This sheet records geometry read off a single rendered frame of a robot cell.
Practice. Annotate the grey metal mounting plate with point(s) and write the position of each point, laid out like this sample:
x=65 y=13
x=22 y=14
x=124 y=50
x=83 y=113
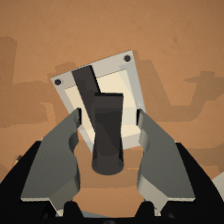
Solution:
x=124 y=60

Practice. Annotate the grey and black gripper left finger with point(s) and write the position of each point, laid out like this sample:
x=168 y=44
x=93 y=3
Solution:
x=45 y=178

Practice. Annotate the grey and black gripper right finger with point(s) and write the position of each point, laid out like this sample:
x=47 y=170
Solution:
x=172 y=180

